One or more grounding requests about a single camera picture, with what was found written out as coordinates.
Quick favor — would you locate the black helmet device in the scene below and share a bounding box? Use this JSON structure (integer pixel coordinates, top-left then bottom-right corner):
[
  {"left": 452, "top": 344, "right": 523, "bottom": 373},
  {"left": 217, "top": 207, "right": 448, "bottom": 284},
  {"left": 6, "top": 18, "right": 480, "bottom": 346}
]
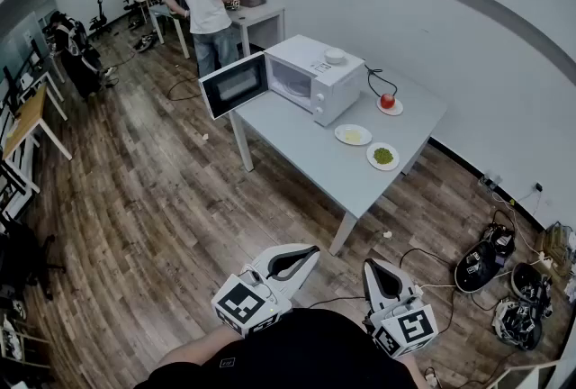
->
[
  {"left": 510, "top": 262, "right": 555, "bottom": 321},
  {"left": 491, "top": 297, "right": 545, "bottom": 352},
  {"left": 453, "top": 222, "right": 518, "bottom": 294}
]

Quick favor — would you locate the white shelf rack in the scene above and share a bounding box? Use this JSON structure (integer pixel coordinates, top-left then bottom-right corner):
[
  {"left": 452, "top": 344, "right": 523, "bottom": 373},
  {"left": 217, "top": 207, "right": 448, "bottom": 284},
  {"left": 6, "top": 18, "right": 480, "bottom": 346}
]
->
[{"left": 0, "top": 139, "right": 41, "bottom": 222}]

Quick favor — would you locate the white plate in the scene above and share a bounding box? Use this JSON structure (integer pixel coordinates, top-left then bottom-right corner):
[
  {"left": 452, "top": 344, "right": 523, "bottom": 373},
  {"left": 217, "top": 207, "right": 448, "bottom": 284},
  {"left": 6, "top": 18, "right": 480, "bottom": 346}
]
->
[
  {"left": 334, "top": 123, "right": 374, "bottom": 147},
  {"left": 365, "top": 141, "right": 401, "bottom": 172}
]

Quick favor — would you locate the pink plate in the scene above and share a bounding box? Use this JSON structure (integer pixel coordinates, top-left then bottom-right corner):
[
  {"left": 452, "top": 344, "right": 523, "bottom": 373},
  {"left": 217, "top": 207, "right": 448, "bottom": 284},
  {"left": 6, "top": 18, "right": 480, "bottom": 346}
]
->
[{"left": 376, "top": 96, "right": 404, "bottom": 117}]

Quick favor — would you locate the person's left forearm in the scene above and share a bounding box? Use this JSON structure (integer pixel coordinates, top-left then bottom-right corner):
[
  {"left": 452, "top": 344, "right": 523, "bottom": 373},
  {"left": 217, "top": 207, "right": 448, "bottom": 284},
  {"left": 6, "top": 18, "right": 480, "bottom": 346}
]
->
[{"left": 157, "top": 323, "right": 247, "bottom": 368}]

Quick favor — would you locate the white microwave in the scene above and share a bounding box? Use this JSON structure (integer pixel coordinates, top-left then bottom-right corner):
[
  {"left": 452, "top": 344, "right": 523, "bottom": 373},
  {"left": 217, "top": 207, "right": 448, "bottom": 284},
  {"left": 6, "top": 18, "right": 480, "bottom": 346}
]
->
[{"left": 198, "top": 34, "right": 366, "bottom": 128}]

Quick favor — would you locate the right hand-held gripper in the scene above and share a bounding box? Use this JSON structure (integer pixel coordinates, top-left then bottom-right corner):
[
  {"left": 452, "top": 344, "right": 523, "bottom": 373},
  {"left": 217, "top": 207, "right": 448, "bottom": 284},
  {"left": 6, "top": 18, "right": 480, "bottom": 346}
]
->
[{"left": 363, "top": 259, "right": 440, "bottom": 359}]

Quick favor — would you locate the person's right forearm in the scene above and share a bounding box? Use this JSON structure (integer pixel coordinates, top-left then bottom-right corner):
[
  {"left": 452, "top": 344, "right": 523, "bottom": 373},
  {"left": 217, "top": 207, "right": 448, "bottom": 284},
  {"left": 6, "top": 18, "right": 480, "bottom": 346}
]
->
[{"left": 402, "top": 350, "right": 427, "bottom": 379}]

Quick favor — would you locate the white metal frame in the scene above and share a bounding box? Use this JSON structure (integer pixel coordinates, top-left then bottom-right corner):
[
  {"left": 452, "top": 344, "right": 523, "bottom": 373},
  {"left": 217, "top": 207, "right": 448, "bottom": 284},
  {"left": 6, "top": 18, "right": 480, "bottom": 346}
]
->
[{"left": 485, "top": 357, "right": 575, "bottom": 389}]

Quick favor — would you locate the black swivel chair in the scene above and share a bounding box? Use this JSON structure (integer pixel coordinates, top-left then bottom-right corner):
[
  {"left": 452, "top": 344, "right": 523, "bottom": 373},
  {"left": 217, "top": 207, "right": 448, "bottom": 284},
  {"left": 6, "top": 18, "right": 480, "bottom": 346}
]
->
[{"left": 0, "top": 215, "right": 67, "bottom": 303}]

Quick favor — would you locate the white table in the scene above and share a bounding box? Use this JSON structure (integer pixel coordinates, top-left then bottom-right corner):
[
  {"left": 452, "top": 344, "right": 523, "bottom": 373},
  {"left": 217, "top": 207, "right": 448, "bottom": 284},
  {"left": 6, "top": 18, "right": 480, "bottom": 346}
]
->
[
  {"left": 148, "top": 2, "right": 193, "bottom": 59},
  {"left": 227, "top": 2, "right": 287, "bottom": 58}
]

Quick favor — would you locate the olive fabric bag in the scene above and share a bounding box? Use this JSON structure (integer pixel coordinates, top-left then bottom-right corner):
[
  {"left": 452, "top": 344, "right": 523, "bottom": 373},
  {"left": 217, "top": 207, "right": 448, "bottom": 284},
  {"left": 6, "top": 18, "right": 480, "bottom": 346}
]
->
[{"left": 542, "top": 220, "right": 576, "bottom": 278}]

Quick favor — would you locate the person's black shirt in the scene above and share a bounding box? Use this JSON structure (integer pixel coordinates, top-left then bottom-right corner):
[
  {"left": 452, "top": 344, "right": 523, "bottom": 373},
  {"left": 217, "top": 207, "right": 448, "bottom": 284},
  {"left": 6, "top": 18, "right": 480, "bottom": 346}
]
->
[{"left": 133, "top": 308, "right": 428, "bottom": 389}]

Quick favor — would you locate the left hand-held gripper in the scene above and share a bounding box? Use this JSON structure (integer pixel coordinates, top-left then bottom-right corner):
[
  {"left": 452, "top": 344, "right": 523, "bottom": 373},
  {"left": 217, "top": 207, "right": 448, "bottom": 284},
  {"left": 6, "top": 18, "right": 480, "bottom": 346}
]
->
[{"left": 211, "top": 243, "right": 320, "bottom": 339}]

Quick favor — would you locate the wooden topped desk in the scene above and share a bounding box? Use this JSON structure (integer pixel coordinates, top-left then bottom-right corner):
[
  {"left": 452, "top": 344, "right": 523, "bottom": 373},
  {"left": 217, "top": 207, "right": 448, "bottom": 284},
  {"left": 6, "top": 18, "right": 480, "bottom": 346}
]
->
[{"left": 2, "top": 85, "right": 73, "bottom": 163}]

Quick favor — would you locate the black floor cable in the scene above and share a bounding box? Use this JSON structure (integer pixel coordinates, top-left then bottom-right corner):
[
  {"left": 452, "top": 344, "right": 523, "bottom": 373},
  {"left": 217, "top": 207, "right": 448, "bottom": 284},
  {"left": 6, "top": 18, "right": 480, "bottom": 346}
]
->
[{"left": 166, "top": 75, "right": 203, "bottom": 103}]

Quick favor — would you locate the black floor equipment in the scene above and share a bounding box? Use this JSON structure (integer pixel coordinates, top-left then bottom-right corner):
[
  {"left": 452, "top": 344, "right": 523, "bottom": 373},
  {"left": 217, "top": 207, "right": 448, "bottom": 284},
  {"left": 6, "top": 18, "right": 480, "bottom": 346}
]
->
[{"left": 132, "top": 32, "right": 158, "bottom": 54}]

